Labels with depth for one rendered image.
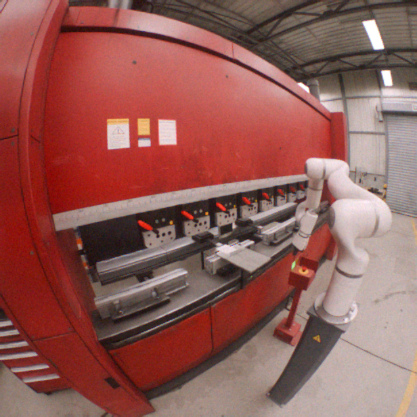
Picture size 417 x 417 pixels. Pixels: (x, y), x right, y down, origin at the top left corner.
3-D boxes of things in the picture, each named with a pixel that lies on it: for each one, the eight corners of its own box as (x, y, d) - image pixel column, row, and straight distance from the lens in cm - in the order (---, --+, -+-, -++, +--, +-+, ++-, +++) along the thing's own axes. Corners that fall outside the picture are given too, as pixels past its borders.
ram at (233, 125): (55, 231, 75) (59, 32, 96) (58, 225, 83) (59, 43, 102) (331, 175, 294) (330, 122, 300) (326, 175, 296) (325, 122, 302)
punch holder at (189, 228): (185, 237, 88) (182, 204, 83) (177, 233, 95) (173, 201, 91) (210, 229, 96) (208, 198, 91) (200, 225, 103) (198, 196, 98)
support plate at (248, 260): (250, 273, 94) (250, 271, 93) (216, 255, 109) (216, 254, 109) (271, 259, 106) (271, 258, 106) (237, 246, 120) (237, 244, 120)
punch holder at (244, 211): (242, 218, 112) (242, 192, 108) (232, 216, 118) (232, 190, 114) (257, 214, 123) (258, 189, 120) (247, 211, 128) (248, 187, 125)
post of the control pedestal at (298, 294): (289, 328, 184) (303, 283, 147) (284, 326, 185) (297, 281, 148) (292, 325, 188) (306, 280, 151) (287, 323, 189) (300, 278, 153)
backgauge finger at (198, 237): (214, 251, 115) (214, 244, 113) (191, 239, 134) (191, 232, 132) (228, 245, 122) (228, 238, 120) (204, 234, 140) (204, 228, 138)
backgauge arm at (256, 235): (267, 251, 169) (268, 237, 163) (219, 232, 208) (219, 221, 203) (271, 248, 175) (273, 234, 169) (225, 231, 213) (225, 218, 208)
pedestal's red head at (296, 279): (306, 291, 141) (311, 270, 130) (287, 283, 144) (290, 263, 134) (315, 277, 156) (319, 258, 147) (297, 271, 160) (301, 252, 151)
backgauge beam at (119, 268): (102, 287, 118) (97, 272, 113) (99, 275, 130) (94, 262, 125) (298, 210, 254) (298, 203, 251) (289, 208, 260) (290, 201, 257)
